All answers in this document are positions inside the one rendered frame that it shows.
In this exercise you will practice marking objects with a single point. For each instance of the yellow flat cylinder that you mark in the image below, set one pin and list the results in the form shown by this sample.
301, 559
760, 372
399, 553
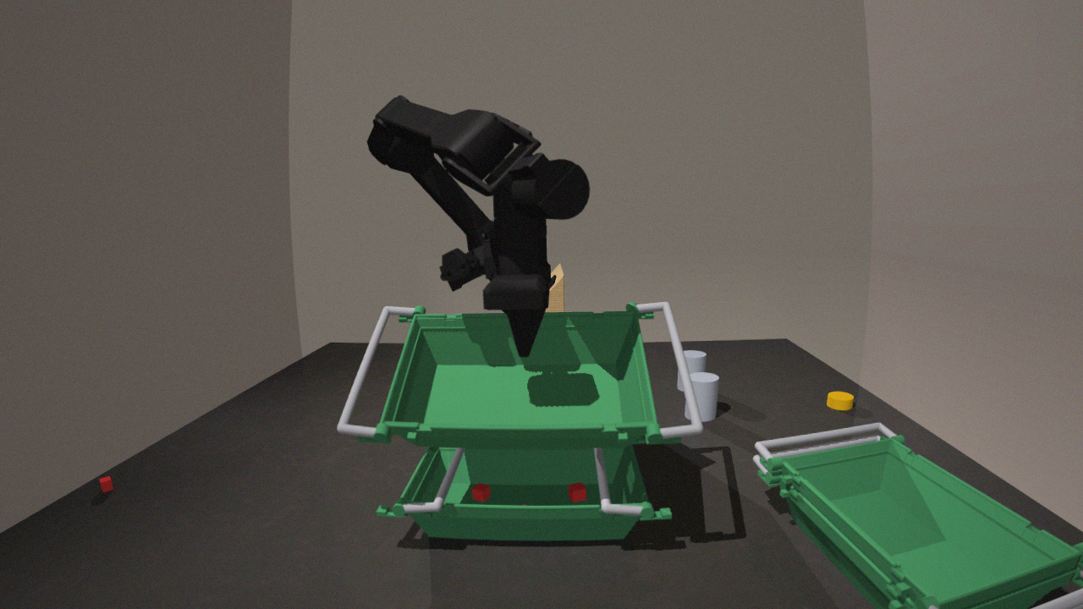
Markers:
840, 400

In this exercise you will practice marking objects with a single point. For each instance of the grey cylinder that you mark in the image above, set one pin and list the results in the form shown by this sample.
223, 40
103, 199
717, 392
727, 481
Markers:
696, 362
705, 389

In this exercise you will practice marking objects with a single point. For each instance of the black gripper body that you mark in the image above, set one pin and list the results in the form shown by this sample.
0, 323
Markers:
523, 271

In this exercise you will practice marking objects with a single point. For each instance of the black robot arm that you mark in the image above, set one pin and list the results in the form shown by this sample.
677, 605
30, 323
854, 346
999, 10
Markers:
472, 144

